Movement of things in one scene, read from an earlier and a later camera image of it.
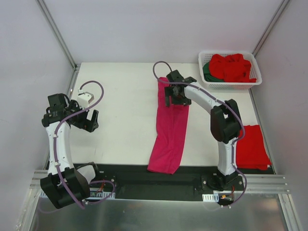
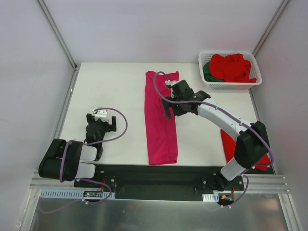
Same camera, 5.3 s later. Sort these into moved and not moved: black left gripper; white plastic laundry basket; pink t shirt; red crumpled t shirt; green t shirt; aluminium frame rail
Moved: pink t shirt; black left gripper
Not moved: red crumpled t shirt; aluminium frame rail; white plastic laundry basket; green t shirt
